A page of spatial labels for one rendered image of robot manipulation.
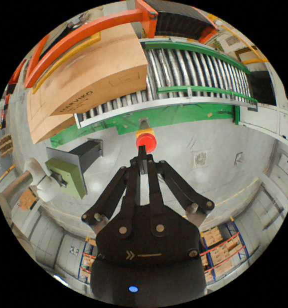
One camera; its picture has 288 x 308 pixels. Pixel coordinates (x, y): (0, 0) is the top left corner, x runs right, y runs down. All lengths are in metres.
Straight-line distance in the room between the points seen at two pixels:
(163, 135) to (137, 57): 1.14
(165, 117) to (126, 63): 1.05
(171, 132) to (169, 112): 0.30
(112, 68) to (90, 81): 0.11
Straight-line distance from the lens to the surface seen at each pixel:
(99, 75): 0.46
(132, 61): 0.44
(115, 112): 0.76
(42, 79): 0.44
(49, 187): 0.93
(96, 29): 0.16
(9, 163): 10.26
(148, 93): 0.79
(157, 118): 1.33
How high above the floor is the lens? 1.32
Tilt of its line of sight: 67 degrees down
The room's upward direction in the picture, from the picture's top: 177 degrees clockwise
